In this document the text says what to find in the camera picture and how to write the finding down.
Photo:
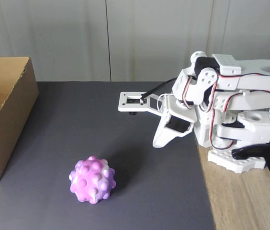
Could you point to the purple white bumpy ball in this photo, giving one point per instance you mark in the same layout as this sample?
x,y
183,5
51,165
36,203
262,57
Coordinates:
x,y
92,179

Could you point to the brown cardboard box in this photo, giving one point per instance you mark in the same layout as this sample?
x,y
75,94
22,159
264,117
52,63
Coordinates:
x,y
17,119

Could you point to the dark grey table mat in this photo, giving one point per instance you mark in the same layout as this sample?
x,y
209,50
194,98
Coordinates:
x,y
125,191

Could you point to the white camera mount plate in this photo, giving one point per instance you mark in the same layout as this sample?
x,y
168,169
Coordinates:
x,y
125,105

